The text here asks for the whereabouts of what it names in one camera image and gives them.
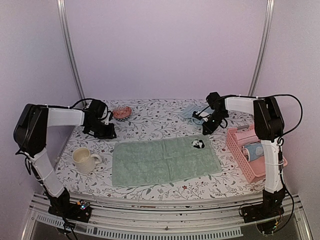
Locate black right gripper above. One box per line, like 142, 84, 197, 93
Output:
203, 110, 229, 135

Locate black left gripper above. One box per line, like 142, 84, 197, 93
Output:
86, 119, 117, 140

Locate green panda towel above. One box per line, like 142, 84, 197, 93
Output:
112, 134, 222, 187

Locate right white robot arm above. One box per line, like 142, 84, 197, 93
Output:
202, 92, 285, 194

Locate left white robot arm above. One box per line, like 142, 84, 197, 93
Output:
13, 98, 117, 198

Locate light blue rolled towel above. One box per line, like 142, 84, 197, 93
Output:
178, 104, 213, 127

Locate cream ceramic mug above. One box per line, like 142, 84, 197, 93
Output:
72, 147, 103, 175

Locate pink rolled towel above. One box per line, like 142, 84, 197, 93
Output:
233, 129, 259, 147

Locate blue rolled towel in basket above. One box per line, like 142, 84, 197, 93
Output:
242, 142, 264, 162

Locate pink plastic basket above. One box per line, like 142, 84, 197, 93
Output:
226, 124, 287, 183

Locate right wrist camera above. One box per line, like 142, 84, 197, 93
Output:
192, 110, 211, 122

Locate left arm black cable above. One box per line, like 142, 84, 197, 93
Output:
67, 98, 93, 110

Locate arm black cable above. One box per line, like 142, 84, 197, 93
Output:
272, 93, 304, 141
67, 98, 93, 110

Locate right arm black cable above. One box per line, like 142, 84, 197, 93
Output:
272, 93, 304, 141

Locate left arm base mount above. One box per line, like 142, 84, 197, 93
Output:
48, 196, 92, 223

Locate right aluminium corner post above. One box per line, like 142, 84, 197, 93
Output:
248, 0, 275, 96

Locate aluminium corner post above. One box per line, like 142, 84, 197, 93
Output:
248, 0, 275, 96
56, 0, 85, 99

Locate aluminium front rail frame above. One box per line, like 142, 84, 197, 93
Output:
22, 192, 313, 240

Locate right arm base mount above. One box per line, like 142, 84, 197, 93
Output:
238, 203, 285, 223

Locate left aluminium corner post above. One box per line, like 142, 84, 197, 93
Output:
56, 0, 85, 99

